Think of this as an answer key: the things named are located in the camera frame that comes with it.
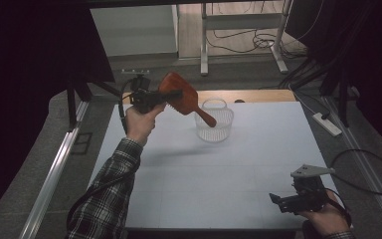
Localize person's right hand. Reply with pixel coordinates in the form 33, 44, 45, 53
296, 190, 351, 237

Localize white cabinet panel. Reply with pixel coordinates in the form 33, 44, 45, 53
90, 4, 179, 58

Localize dark floor socket plate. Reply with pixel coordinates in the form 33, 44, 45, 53
70, 131, 94, 155

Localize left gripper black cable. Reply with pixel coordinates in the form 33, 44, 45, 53
65, 79, 137, 233

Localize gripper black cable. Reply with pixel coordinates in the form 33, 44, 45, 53
65, 79, 137, 233
324, 187, 353, 227

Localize white metal desk frame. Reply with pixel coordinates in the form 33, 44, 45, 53
200, 0, 294, 78

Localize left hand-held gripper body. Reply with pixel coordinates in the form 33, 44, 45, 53
121, 68, 163, 115

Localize black cable bundle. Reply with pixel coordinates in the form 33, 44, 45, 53
278, 56, 332, 91

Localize wooden hairbrush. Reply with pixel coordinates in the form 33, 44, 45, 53
158, 71, 218, 128

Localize aluminium floor rail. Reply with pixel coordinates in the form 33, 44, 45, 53
19, 101, 91, 239
321, 96, 382, 235

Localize black looped floor cable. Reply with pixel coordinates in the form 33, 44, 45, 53
330, 148, 382, 197

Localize person's left hand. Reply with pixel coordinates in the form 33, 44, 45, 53
124, 103, 167, 147

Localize white power strip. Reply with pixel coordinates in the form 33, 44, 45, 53
311, 112, 343, 137

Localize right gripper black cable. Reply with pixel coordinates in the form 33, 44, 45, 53
324, 187, 353, 227

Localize black curtain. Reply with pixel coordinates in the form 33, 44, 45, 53
285, 0, 382, 157
0, 0, 115, 230

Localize white plastic mesh basket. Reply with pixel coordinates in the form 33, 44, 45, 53
194, 97, 235, 143

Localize tangled floor cables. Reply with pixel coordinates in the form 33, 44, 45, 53
206, 28, 309, 61

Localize black metal stand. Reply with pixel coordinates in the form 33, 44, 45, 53
321, 66, 359, 128

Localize white foam board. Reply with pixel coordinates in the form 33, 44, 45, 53
93, 101, 337, 231

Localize black tripod stand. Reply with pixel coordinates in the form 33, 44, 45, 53
67, 78, 123, 132

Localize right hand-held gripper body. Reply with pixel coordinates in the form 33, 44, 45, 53
289, 163, 336, 214

